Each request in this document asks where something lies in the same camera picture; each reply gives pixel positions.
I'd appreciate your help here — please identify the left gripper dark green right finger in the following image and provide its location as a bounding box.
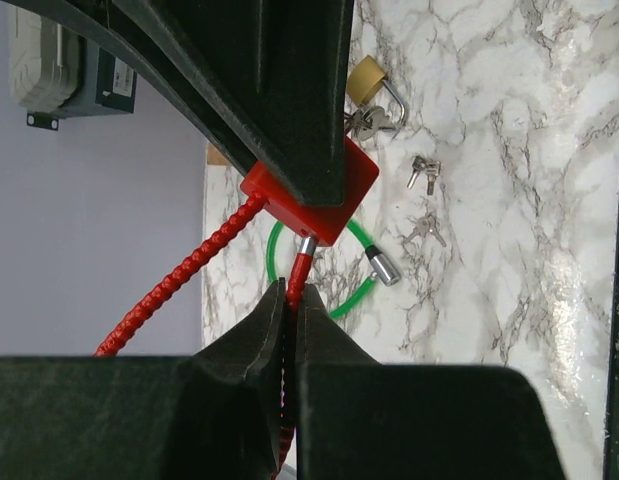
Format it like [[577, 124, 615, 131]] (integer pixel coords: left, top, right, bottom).
[[296, 286, 564, 479]]

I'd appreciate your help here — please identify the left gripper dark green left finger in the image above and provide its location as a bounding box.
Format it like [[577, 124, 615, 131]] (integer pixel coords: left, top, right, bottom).
[[0, 281, 285, 479]]

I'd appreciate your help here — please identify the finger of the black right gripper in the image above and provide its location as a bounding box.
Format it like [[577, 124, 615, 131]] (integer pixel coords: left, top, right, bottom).
[[11, 1, 256, 173], [115, 1, 354, 206]]

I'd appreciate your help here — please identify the brass padlock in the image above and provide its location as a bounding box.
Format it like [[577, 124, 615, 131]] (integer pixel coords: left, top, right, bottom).
[[346, 55, 409, 132]]

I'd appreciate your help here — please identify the silver key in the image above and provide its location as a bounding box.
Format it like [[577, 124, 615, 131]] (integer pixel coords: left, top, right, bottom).
[[344, 106, 397, 142]]

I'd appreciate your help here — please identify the green cable lock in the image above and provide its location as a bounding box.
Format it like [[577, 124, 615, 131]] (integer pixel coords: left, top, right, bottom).
[[265, 219, 401, 319]]

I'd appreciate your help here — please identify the red plastic seal tag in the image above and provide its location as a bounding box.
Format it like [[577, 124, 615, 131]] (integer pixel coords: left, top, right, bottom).
[[92, 137, 380, 480]]

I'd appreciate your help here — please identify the small key pair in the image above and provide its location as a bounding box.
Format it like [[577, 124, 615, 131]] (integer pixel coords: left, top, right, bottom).
[[407, 156, 441, 196]]

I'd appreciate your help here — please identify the grey plastic case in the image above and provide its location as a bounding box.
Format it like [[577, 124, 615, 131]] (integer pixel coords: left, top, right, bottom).
[[7, 5, 81, 113]]

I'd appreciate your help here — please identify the dark teal network switch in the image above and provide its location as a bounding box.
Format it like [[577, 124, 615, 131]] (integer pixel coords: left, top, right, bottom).
[[26, 38, 137, 131]]

